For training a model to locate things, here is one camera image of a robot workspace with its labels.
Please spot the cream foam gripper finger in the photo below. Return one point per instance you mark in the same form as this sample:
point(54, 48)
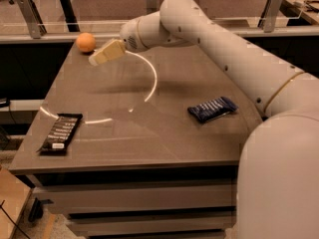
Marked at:
point(113, 49)

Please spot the orange fruit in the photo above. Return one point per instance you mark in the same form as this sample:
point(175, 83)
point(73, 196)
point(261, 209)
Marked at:
point(86, 42)

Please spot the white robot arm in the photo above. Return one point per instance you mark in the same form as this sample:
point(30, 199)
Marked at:
point(278, 174)

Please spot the black rxbar chocolate bar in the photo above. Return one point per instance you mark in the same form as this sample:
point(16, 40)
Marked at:
point(60, 134)

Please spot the grey table with drawers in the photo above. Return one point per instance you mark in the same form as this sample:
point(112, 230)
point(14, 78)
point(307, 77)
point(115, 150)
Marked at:
point(140, 166)

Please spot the clear acrylic barrier panel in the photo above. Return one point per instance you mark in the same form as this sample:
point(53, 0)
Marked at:
point(12, 22)

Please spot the blue snack bag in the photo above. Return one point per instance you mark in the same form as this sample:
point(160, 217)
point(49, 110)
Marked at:
point(213, 109)

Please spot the wooden box at left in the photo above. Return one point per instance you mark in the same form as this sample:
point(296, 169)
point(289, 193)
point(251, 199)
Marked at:
point(14, 195)

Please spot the middle metal bracket post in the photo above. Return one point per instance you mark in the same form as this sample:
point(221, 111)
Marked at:
point(151, 5)

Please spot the metal bracket post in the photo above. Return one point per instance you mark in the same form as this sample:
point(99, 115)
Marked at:
point(32, 18)
point(269, 15)
point(151, 5)

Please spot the left metal bracket post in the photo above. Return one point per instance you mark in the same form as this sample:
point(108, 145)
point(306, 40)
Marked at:
point(32, 18)

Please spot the right metal bracket post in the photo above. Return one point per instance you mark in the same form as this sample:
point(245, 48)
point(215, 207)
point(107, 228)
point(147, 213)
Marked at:
point(269, 15)

